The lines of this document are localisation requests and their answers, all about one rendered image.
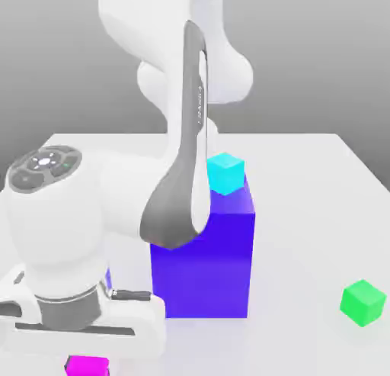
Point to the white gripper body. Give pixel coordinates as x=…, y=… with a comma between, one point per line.
x=134, y=345

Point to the small magenta cube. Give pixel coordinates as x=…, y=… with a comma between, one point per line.
x=86, y=367

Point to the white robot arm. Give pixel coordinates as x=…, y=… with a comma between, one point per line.
x=67, y=217

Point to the small cyan cube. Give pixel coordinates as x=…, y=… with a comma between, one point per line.
x=227, y=174

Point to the small green cube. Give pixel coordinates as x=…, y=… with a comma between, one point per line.
x=362, y=302

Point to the large blue box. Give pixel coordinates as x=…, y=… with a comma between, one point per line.
x=204, y=275

